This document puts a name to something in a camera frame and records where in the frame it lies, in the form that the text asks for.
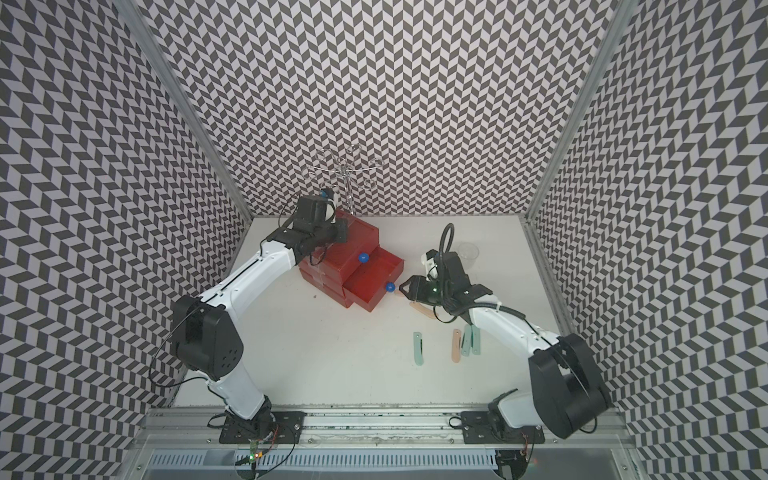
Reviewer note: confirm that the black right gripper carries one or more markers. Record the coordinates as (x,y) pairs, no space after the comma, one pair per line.
(417,286)

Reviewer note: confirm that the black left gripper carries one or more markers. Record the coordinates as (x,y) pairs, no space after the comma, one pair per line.
(341,226)

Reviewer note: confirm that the red drawer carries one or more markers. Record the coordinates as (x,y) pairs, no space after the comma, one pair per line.
(366,285)

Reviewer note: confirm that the mint folding knife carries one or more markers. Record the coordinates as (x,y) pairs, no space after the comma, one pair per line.
(466,341)
(418,353)
(475,340)

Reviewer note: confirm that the red plastic drawer cabinet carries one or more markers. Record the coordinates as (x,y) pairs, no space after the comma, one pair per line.
(329,269)

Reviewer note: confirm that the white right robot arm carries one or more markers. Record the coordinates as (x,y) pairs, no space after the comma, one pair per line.
(567,391)

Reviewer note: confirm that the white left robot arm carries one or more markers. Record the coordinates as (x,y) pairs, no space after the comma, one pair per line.
(205,335)

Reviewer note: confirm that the pink folding knife angled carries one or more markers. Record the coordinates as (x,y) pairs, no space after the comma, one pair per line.
(424,310)

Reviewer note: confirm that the pink folding knife lower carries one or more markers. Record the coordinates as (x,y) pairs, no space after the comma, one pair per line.
(456,345)

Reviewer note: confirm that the clear drinking glass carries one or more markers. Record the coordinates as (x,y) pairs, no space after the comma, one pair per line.
(468,252)

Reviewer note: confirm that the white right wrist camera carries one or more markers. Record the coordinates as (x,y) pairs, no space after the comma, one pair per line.
(429,261)

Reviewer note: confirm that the chrome wire stand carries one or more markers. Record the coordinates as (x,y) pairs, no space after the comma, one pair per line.
(353,167)

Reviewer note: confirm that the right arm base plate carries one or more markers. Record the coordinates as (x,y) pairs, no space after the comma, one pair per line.
(504,427)

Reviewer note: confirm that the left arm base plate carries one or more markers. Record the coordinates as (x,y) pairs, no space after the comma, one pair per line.
(278,427)

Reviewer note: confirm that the aluminium front rail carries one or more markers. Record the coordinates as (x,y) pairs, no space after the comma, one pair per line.
(426,427)

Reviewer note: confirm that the aluminium corner post left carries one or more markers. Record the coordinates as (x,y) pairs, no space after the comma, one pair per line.
(134,20)

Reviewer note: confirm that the aluminium corner post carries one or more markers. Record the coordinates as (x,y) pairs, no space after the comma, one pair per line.
(134,20)
(606,50)

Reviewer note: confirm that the aluminium corner post right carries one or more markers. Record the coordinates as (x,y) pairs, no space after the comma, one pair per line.
(606,50)

